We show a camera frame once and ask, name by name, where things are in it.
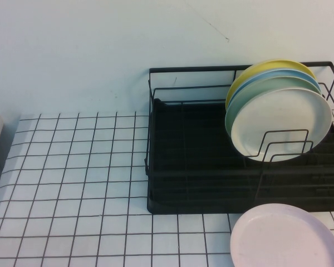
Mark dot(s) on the white plate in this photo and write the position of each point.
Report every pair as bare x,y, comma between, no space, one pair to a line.
267,116

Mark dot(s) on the mint green plate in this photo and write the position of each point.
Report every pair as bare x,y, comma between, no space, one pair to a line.
267,84

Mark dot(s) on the yellow plate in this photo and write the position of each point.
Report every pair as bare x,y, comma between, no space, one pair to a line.
256,68

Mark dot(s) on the pink plate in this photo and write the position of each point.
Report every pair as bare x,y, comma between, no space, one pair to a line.
281,239

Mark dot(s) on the blue plate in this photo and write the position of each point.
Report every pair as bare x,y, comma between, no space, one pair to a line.
295,73

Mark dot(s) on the white black-grid tablecloth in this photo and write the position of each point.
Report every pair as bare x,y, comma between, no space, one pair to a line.
72,167

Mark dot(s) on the black plastic drip tray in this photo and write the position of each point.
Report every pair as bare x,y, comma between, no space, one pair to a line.
197,125

